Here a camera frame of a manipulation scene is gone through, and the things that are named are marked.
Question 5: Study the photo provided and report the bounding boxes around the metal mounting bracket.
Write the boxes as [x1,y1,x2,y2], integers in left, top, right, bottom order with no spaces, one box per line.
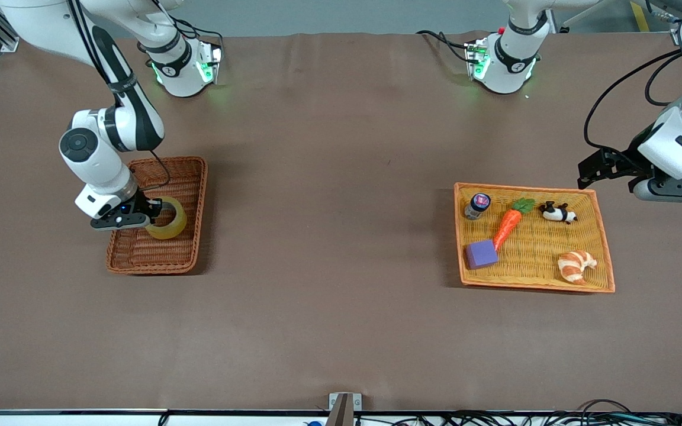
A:
[328,392,363,426]

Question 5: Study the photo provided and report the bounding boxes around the purple foam cube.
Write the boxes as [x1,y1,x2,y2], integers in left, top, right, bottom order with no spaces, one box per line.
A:
[465,239,500,270]

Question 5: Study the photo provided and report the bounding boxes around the small bottle blue cap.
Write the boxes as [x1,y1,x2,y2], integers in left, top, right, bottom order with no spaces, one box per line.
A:
[464,193,491,221]

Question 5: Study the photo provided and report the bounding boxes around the black cable bundle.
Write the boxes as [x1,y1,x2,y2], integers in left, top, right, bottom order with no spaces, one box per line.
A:
[353,399,682,426]

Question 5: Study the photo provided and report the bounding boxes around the brown wicker basket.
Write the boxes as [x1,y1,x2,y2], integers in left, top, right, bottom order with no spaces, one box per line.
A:
[106,156,208,275]

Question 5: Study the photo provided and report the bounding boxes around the toy carrot green leaves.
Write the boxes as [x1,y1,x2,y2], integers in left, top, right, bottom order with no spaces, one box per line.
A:
[493,198,536,252]

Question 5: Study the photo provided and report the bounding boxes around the black arm base cable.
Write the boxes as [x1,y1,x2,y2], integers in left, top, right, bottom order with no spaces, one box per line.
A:
[140,15,225,69]
[417,30,477,63]

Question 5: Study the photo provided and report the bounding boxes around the clear yellowish tape roll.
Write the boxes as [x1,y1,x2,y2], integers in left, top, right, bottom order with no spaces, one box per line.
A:
[144,196,188,240]

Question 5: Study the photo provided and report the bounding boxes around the yellow wicker basket orange rim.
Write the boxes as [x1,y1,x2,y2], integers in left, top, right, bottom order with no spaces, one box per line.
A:
[454,182,616,293]

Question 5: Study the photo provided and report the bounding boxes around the brown table cloth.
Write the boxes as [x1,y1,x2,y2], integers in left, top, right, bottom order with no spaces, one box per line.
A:
[0,33,682,413]

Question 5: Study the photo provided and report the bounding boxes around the toy croissant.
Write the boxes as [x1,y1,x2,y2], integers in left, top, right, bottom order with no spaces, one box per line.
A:
[557,250,598,286]

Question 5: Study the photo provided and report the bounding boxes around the grey arm base connector box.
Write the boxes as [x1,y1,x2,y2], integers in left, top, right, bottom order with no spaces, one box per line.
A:
[198,43,223,85]
[464,37,491,80]

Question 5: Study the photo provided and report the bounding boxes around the black left arm base cable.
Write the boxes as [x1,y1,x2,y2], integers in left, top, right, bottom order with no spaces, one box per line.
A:
[417,30,477,63]

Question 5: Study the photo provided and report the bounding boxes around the toy panda figurine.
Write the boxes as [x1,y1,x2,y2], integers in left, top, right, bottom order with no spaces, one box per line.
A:
[539,201,578,225]

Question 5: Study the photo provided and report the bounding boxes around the black right arm base cable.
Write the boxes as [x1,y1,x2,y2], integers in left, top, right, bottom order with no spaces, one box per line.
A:
[140,15,225,69]

